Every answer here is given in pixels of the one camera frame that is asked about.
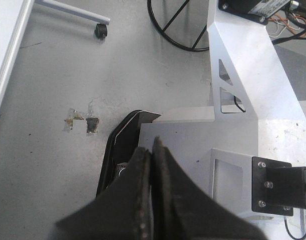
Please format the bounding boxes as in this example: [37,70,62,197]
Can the white whiteboard with aluminium frame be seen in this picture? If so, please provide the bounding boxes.
[0,0,34,107]

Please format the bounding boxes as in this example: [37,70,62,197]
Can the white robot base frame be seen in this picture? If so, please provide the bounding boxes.
[139,0,306,240]

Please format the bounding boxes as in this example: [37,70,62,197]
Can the black caster wheel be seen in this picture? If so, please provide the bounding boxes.
[94,23,108,39]

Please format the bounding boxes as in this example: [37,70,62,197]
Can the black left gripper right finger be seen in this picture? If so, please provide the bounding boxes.
[151,137,263,240]

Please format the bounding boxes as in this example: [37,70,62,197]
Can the black camera mounting bracket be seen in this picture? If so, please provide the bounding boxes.
[251,156,306,216]

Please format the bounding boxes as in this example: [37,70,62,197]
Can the grey whiteboard stand leg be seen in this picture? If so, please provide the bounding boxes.
[34,0,110,25]

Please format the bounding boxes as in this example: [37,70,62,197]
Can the orange and white wires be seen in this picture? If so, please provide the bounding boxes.
[267,0,306,42]

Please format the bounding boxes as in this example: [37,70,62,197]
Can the tape residue on floor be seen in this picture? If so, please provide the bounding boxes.
[62,99,100,136]

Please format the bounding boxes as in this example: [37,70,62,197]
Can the black curved base cover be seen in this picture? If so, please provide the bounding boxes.
[96,110,160,196]

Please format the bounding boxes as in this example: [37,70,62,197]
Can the black round stool base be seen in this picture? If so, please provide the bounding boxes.
[147,0,209,53]

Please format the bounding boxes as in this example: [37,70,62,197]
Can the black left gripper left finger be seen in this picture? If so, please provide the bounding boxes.
[56,147,152,240]

